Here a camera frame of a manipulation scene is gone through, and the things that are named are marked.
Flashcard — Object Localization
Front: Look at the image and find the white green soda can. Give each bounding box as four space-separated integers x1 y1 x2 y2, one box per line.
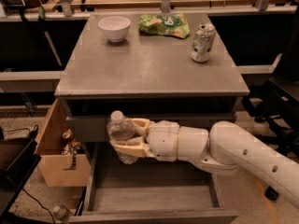
191 23 216 63

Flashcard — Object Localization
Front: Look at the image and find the black cart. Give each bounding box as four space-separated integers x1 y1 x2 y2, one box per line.
0 126 40 224

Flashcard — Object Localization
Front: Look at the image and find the white bowl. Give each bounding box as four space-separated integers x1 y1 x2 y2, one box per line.
98 16 131 42

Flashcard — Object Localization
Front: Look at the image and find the grey drawer cabinet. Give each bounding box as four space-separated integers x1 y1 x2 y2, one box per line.
54 12 250 161

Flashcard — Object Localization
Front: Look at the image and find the plastic bottle on floor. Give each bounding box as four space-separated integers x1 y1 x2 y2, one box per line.
53 205 70 224

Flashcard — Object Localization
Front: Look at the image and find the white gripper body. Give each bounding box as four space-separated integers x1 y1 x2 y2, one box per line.
147 120 179 161

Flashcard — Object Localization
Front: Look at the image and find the green chip bag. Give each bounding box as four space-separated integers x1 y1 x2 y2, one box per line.
139 14 190 39

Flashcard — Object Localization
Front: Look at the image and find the clear plastic water bottle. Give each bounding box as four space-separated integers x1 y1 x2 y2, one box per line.
107 110 138 164

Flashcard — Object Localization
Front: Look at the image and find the open grey middle drawer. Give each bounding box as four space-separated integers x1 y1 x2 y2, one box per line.
70 143 237 224

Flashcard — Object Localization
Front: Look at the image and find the cardboard box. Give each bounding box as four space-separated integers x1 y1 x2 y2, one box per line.
36 100 91 187

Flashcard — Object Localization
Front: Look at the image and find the black office chair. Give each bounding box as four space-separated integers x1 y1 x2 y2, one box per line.
241 16 299 202

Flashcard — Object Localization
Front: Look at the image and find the grey top drawer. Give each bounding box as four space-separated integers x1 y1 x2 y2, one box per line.
66 113 236 143

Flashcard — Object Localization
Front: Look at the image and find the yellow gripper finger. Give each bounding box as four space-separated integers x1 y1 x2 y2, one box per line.
131 118 153 138
110 136 153 158

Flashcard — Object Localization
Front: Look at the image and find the black cable on floor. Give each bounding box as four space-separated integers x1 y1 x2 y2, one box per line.
21 188 57 224

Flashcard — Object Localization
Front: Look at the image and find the red can in box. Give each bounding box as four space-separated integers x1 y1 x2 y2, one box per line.
62 132 74 143

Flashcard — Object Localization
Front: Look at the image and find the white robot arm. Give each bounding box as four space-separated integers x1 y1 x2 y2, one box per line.
107 119 299 207

